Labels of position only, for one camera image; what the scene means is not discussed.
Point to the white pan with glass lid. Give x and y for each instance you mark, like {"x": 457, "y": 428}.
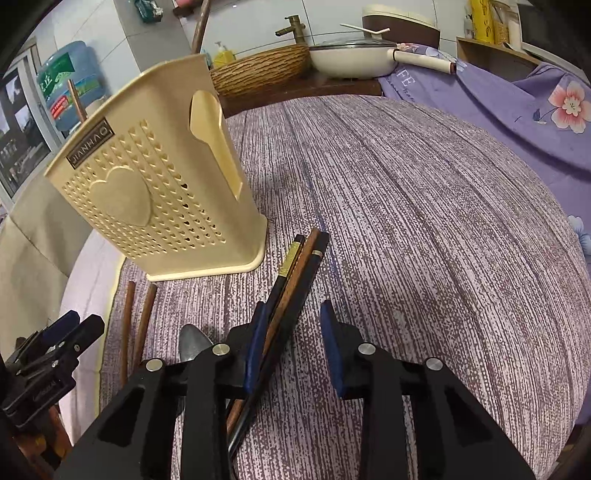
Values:
{"x": 351, "y": 62}

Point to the clear noodle packet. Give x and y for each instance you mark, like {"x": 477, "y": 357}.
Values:
{"x": 501, "y": 21}

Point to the blue water bottle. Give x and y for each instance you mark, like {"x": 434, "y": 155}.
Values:
{"x": 64, "y": 69}

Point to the black chopstick with gold band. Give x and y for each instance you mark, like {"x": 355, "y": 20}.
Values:
{"x": 290, "y": 265}

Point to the white and brown rice cooker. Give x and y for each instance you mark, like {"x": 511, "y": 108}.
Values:
{"x": 401, "y": 25}

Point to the white ladle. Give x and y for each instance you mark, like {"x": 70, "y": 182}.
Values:
{"x": 369, "y": 30}

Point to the green packet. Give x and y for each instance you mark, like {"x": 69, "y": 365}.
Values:
{"x": 147, "y": 9}

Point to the cream plastic utensil holder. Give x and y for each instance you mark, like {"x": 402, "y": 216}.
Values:
{"x": 138, "y": 217}

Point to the brass faucet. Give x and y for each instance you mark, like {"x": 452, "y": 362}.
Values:
{"x": 293, "y": 30}

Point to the brown wooden chopstick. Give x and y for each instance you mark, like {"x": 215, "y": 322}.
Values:
{"x": 128, "y": 323}
{"x": 76, "y": 101}
{"x": 302, "y": 263}
{"x": 145, "y": 318}

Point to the bundle of dark chopsticks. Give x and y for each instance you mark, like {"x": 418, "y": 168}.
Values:
{"x": 314, "y": 277}

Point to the metal spoon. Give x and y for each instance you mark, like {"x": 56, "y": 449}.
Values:
{"x": 194, "y": 344}

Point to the wooden framed mirror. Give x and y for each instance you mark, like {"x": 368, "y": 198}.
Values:
{"x": 199, "y": 32}

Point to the wooden box shelf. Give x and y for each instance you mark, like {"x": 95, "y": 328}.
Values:
{"x": 489, "y": 57}

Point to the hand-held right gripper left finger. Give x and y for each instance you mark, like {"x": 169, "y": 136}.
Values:
{"x": 256, "y": 350}

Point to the tall yellow packet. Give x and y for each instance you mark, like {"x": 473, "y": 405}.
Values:
{"x": 480, "y": 18}

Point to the yellow soap bottle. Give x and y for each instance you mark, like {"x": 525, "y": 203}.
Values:
{"x": 224, "y": 57}

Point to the woven brown basin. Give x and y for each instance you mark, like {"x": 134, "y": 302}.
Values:
{"x": 258, "y": 69}

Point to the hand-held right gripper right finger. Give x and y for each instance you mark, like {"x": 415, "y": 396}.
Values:
{"x": 331, "y": 355}

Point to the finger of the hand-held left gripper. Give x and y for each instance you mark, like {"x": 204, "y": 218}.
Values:
{"x": 60, "y": 324}
{"x": 87, "y": 328}

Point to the beige cloth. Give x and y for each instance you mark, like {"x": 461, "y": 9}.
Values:
{"x": 32, "y": 258}

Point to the white microwave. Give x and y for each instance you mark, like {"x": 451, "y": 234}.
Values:
{"x": 535, "y": 23}

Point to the purple floral cloth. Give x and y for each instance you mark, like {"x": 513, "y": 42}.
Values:
{"x": 498, "y": 106}

